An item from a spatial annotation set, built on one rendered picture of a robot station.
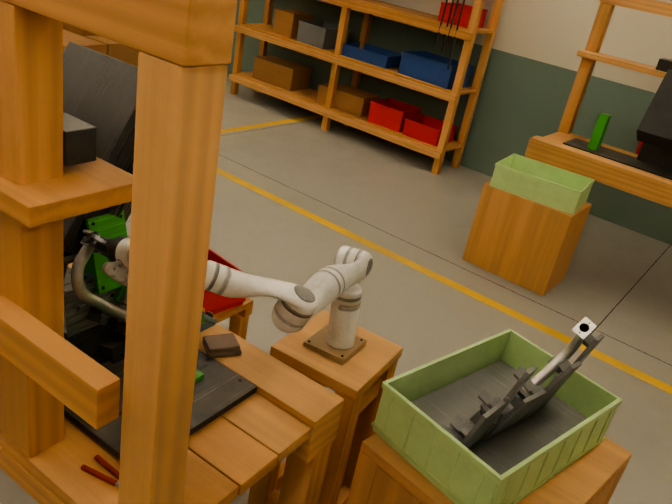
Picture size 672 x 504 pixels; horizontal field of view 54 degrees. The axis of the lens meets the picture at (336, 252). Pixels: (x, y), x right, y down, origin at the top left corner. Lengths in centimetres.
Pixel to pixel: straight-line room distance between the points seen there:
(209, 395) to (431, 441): 60
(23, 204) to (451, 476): 120
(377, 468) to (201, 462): 52
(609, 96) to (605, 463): 495
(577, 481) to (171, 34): 163
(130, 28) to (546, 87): 613
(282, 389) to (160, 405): 71
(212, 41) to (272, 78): 717
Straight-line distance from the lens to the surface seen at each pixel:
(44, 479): 167
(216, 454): 169
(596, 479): 213
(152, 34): 98
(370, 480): 197
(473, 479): 177
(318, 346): 212
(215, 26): 96
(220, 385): 185
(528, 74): 700
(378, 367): 212
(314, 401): 185
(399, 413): 187
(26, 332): 138
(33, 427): 164
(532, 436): 207
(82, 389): 127
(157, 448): 128
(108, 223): 186
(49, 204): 126
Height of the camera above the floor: 205
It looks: 26 degrees down
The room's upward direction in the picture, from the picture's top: 11 degrees clockwise
